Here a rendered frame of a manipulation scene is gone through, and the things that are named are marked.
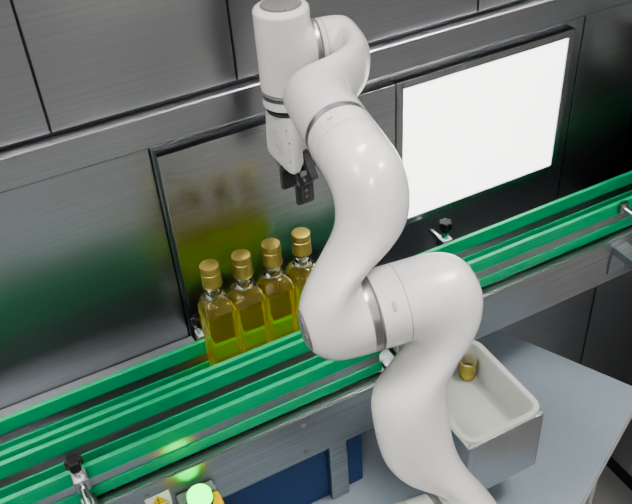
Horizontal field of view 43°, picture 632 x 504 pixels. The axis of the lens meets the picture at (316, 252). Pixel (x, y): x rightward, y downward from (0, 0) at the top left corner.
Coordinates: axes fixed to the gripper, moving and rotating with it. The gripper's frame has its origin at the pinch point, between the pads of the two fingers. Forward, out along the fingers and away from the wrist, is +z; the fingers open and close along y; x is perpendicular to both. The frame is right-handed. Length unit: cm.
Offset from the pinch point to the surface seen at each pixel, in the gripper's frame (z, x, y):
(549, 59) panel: 0, 65, -11
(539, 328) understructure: 85, 76, -14
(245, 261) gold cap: 10.4, -11.6, 1.5
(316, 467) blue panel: 57, -7, 13
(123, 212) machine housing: 4.5, -26.6, -15.6
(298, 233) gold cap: 10.0, -0.6, 0.0
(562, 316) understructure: 84, 84, -14
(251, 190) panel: 6.7, -3.6, -12.3
